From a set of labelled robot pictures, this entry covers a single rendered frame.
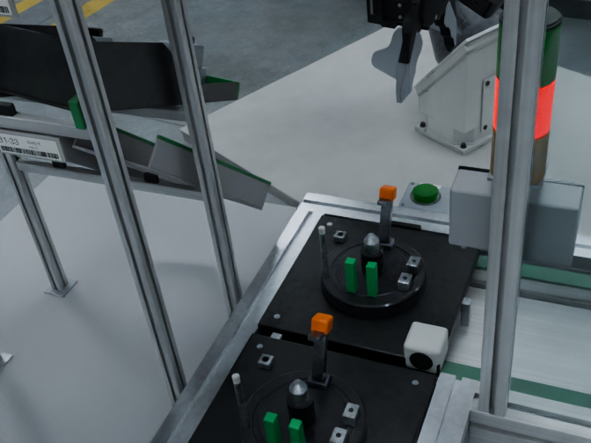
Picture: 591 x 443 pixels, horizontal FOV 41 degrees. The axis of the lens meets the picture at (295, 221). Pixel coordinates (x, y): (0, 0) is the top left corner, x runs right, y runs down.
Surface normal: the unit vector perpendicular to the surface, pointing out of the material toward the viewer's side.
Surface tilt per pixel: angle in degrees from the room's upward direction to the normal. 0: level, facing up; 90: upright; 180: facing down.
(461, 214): 90
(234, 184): 90
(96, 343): 0
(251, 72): 0
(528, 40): 90
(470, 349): 0
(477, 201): 90
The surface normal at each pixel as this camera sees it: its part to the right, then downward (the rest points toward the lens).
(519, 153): -0.37, 0.60
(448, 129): -0.80, 0.43
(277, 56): -0.10, -0.79
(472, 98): 0.59, 0.44
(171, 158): 0.84, 0.26
